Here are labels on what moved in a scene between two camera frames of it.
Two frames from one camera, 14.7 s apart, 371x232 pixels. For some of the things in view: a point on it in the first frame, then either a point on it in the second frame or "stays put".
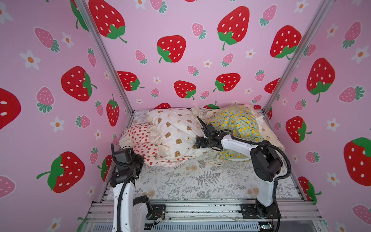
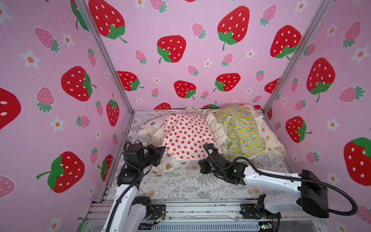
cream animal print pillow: [268, 135] stays put
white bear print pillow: [173, 131] -> [153, 128]
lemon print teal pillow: [242, 123] stays put
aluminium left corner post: [89, 19] stays put
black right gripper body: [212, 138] -> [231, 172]
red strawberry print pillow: [138, 138] -> [184, 135]
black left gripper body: [135, 161] -> [146, 159]
